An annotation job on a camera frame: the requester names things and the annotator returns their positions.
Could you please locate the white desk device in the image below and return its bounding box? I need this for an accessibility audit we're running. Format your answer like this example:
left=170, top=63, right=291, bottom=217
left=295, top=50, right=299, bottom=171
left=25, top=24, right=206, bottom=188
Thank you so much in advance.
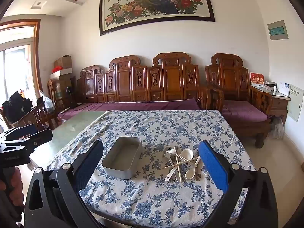
left=277, top=83, right=290, bottom=97

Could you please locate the white wall electrical panel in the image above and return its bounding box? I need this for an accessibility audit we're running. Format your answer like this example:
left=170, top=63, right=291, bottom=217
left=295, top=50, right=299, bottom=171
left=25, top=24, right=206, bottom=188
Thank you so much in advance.
left=287, top=84, right=304, bottom=123

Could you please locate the brown cardboard box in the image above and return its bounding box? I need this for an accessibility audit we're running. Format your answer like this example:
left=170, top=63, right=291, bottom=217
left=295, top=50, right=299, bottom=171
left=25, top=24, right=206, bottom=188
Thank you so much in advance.
left=54, top=55, right=72, bottom=70

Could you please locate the carved wooden sofa bench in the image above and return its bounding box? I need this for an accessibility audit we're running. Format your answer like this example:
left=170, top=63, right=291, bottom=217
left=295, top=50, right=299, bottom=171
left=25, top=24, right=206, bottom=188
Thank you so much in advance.
left=77, top=52, right=212, bottom=111

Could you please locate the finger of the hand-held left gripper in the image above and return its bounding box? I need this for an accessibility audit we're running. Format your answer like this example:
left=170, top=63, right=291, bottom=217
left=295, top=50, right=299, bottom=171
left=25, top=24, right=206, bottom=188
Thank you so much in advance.
left=0, top=123, right=38, bottom=140
left=2, top=129, right=54, bottom=150

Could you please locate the fluffy grey mop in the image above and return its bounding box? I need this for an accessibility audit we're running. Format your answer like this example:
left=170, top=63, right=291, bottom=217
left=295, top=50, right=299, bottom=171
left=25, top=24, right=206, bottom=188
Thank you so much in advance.
left=269, top=116, right=284, bottom=140

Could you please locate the beige chopstick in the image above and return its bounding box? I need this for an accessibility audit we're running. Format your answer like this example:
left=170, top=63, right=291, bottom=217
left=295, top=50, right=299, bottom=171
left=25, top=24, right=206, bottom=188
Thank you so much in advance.
left=162, top=157, right=199, bottom=170

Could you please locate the purple armchair cushion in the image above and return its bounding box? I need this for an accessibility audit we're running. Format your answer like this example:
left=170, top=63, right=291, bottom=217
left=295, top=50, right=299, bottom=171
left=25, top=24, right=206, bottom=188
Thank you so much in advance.
left=222, top=100, right=268, bottom=122

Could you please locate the white plastic spoon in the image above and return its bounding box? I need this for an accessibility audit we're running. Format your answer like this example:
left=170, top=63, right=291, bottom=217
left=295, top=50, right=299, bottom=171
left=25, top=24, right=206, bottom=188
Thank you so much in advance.
left=184, top=156, right=202, bottom=180
left=165, top=149, right=194, bottom=181

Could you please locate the wooden door frame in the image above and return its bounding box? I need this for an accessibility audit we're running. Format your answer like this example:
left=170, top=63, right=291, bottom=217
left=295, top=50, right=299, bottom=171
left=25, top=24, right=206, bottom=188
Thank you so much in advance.
left=0, top=19, right=43, bottom=100

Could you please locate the blue floral tablecloth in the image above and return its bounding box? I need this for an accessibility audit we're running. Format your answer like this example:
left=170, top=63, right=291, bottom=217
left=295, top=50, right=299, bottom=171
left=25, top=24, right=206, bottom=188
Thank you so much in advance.
left=45, top=110, right=258, bottom=221

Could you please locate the framed peacock painting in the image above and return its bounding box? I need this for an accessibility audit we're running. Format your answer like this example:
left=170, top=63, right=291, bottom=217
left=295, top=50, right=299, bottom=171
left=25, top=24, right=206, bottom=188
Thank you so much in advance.
left=99, top=0, right=216, bottom=36

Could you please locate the carved wooden chair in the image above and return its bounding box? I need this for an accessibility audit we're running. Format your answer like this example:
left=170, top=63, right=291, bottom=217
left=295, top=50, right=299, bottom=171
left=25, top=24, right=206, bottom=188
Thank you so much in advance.
left=11, top=101, right=59, bottom=131

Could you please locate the brown wooden chopstick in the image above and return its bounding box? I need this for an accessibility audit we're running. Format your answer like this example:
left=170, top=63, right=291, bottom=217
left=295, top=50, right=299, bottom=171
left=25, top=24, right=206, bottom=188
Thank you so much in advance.
left=193, top=163, right=203, bottom=181

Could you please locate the black clothes pile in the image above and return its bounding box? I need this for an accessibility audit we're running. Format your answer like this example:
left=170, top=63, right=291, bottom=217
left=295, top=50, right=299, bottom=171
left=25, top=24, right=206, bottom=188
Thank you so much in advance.
left=1, top=91, right=34, bottom=123

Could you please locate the grey wall panel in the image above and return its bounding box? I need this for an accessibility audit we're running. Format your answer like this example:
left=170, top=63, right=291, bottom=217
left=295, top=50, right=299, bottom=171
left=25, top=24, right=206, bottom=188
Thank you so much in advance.
left=267, top=20, right=289, bottom=41

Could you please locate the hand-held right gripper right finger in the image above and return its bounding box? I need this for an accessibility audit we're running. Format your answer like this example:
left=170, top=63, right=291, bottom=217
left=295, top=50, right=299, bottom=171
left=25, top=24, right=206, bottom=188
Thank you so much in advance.
left=198, top=140, right=279, bottom=228

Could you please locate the white plastic fork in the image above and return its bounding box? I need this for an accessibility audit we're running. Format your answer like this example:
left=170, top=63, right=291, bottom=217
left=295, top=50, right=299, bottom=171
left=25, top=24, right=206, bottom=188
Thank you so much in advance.
left=166, top=148, right=183, bottom=183

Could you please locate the white flat box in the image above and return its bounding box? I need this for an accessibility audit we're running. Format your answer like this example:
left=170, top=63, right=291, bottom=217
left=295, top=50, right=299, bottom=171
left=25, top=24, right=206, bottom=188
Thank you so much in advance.
left=49, top=68, right=72, bottom=79

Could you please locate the person's left hand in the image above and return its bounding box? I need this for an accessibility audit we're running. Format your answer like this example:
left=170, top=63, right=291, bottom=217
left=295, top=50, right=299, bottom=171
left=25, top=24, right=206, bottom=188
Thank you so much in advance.
left=0, top=167, right=23, bottom=192

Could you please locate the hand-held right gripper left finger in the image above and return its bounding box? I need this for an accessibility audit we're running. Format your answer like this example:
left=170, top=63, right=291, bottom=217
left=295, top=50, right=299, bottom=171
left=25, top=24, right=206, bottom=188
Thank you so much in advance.
left=24, top=140, right=104, bottom=228

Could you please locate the rectangular metal tray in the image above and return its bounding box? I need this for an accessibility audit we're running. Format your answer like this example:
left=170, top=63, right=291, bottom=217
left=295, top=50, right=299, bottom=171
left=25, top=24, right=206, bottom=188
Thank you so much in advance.
left=102, top=136, right=143, bottom=180

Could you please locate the clear plastic bag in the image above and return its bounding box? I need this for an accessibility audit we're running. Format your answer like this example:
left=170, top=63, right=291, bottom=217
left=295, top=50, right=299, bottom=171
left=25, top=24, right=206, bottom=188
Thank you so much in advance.
left=37, top=90, right=55, bottom=113

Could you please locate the red printed box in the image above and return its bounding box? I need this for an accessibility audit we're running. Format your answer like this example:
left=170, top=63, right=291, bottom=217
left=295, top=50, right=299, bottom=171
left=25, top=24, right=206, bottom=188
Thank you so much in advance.
left=250, top=72, right=265, bottom=87

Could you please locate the carved wooden armchair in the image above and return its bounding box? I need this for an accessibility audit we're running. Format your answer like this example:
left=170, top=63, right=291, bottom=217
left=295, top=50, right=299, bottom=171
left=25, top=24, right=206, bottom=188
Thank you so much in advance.
left=205, top=53, right=273, bottom=149

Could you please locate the wooden side table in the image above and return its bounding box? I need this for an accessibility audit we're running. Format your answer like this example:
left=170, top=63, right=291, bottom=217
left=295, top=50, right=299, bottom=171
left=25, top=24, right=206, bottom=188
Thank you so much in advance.
left=267, top=91, right=291, bottom=124

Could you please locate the purple sofa cushion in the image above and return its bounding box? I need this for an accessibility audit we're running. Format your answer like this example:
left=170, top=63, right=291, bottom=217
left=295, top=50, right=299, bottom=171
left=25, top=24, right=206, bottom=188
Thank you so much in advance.
left=58, top=98, right=201, bottom=122

